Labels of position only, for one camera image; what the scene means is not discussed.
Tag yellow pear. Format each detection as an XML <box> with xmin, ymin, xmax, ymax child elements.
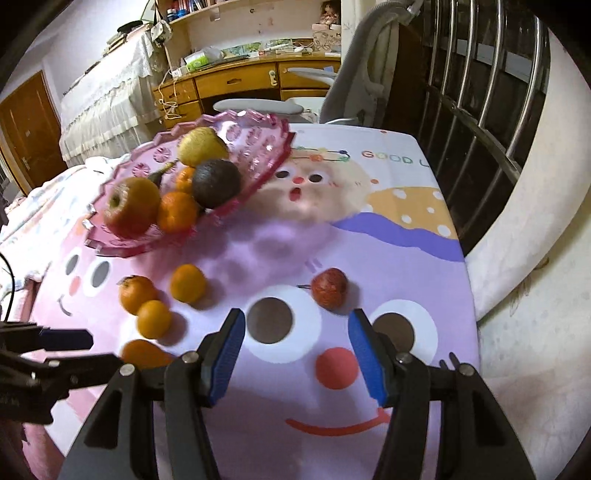
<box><xmin>177</xmin><ymin>127</ymin><xmax>230</xmax><ymax>167</ymax></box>

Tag cartoon printed tablecloth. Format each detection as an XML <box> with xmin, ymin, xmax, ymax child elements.
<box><xmin>18</xmin><ymin>122</ymin><xmax>481</xmax><ymax>480</ymax></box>

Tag patterned wooden box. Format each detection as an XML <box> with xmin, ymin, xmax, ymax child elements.
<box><xmin>311</xmin><ymin>23</ymin><xmax>343</xmax><ymax>54</ymax></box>

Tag floral blanket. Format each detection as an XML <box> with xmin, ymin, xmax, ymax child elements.
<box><xmin>0</xmin><ymin>157</ymin><xmax>134</xmax><ymax>250</ymax></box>

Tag wooden door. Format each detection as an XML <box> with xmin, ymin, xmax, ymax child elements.
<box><xmin>0</xmin><ymin>69</ymin><xmax>69</xmax><ymax>197</ymax></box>

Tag red lychee with stem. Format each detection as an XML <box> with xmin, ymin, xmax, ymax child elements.
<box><xmin>298</xmin><ymin>268</ymin><xmax>349</xmax><ymax>308</ymax></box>

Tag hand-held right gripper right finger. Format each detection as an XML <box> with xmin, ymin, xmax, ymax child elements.
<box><xmin>348</xmin><ymin>308</ymin><xmax>537</xmax><ymax>480</ymax></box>

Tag tangerine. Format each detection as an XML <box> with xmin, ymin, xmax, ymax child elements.
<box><xmin>137</xmin><ymin>300</ymin><xmax>173</xmax><ymax>339</ymax></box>
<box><xmin>119</xmin><ymin>275</ymin><xmax>158</xmax><ymax>315</ymax></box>
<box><xmin>170</xmin><ymin>264</ymin><xmax>207</xmax><ymax>304</ymax></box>
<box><xmin>157</xmin><ymin>191</ymin><xmax>201</xmax><ymax>233</ymax></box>
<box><xmin>175</xmin><ymin>166</ymin><xmax>197</xmax><ymax>193</ymax></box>
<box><xmin>121</xmin><ymin>339</ymin><xmax>175</xmax><ymax>368</ymax></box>

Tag red apple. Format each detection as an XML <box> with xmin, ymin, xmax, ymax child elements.
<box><xmin>102</xmin><ymin>176</ymin><xmax>162</xmax><ymax>239</ymax></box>

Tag green printed papers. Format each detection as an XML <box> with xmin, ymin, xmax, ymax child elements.
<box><xmin>222</xmin><ymin>42</ymin><xmax>262</xmax><ymax>58</ymax></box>

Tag brownish avocado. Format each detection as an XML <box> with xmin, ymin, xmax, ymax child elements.
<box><xmin>147</xmin><ymin>159</ymin><xmax>178</xmax><ymax>188</ymax></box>

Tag pink plastic bowl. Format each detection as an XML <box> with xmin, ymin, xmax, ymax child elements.
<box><xmin>83</xmin><ymin>108</ymin><xmax>297</xmax><ymax>258</ymax></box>

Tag metal window grille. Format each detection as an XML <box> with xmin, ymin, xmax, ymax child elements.
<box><xmin>383</xmin><ymin>0</ymin><xmax>552</xmax><ymax>259</ymax></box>

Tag black cable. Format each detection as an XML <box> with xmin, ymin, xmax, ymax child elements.
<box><xmin>0</xmin><ymin>251</ymin><xmax>17</xmax><ymax>324</ymax></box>

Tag white curtain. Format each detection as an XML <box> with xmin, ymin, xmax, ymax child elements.
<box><xmin>462</xmin><ymin>28</ymin><xmax>591</xmax><ymax>462</ymax></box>

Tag white cable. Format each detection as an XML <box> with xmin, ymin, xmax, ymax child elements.
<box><xmin>154</xmin><ymin>74</ymin><xmax>183</xmax><ymax>130</ymax></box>

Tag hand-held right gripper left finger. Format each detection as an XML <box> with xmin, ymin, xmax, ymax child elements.
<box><xmin>56</xmin><ymin>308</ymin><xmax>247</xmax><ymax>480</ymax></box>

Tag doll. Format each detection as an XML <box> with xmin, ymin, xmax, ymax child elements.
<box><xmin>318</xmin><ymin>0</ymin><xmax>342</xmax><ymax>26</ymax></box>

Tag grey office chair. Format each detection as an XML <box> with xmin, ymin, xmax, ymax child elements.
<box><xmin>213</xmin><ymin>0</ymin><xmax>426</xmax><ymax>127</ymax></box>

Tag wooden bookshelf hutch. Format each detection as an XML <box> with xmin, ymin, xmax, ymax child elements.
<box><xmin>154</xmin><ymin>0</ymin><xmax>345</xmax><ymax>70</ymax></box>

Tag hanging printed bag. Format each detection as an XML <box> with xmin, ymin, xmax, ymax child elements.
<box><xmin>148</xmin><ymin>18</ymin><xmax>174</xmax><ymax>47</ymax></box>

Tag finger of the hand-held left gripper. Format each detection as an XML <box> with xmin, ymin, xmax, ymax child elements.
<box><xmin>28</xmin><ymin>353</ymin><xmax>123</xmax><ymax>391</ymax></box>
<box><xmin>0</xmin><ymin>323</ymin><xmax>94</xmax><ymax>352</ymax></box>

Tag white lace furniture cover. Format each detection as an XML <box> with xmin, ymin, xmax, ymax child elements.
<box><xmin>59</xmin><ymin>30</ymin><xmax>162</xmax><ymax>167</ymax></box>

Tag wooden desk with drawers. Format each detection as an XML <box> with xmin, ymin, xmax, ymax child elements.
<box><xmin>152</xmin><ymin>53</ymin><xmax>345</xmax><ymax>127</ymax></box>

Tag row of red blue books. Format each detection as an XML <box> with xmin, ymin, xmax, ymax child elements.
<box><xmin>166</xmin><ymin>0</ymin><xmax>222</xmax><ymax>21</ymax></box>

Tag dark rough avocado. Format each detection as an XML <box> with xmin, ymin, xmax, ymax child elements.
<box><xmin>191</xmin><ymin>159</ymin><xmax>242</xmax><ymax>209</ymax></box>

